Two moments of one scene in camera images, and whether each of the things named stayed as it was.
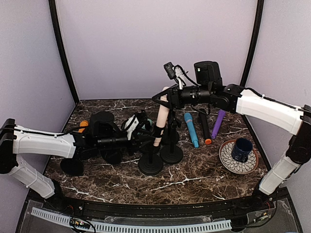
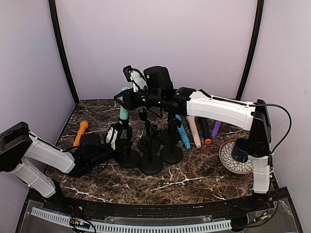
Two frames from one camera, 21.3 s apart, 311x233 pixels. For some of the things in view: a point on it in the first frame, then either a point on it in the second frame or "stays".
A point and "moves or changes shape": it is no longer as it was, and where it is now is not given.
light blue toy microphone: (188, 119) -> (182, 133)
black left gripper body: (135, 142) -> (119, 147)
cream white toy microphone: (163, 116) -> (192, 121)
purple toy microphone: (219, 120) stays
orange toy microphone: (83, 123) stays
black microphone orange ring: (205, 126) stays
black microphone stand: (171, 154) stays
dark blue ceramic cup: (241, 149) stays
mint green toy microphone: (144, 126) -> (124, 112)
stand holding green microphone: (113, 158) moves or changes shape
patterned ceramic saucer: (233, 166) stays
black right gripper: (174, 96) -> (129, 99)
